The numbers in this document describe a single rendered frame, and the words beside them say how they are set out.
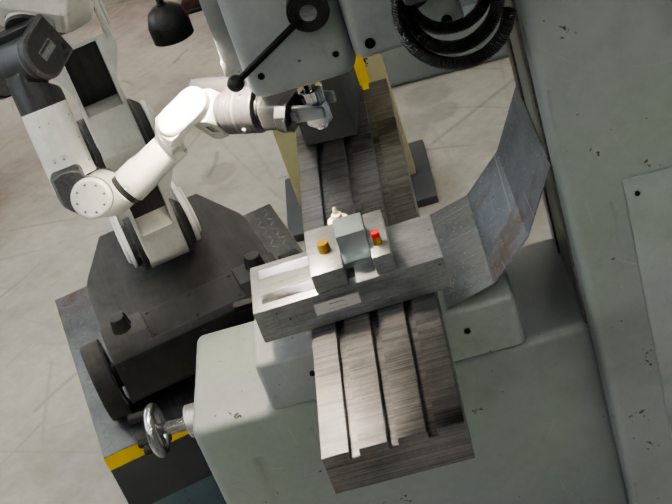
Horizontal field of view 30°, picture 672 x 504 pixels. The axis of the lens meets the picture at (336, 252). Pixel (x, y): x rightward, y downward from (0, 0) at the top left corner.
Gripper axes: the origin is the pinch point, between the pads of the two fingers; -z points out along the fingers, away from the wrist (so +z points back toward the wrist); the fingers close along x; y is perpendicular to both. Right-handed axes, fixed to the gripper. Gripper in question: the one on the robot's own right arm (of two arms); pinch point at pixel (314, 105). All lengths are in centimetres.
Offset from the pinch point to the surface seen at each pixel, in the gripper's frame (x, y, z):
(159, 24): -12.6, -24.5, 16.2
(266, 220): 83, 84, 75
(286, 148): 143, 97, 99
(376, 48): -5.0, -12.7, -17.4
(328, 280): -21.9, 22.6, -4.4
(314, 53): -7.5, -14.0, -7.4
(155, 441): -27, 61, 45
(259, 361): -24.4, 40.0, 14.4
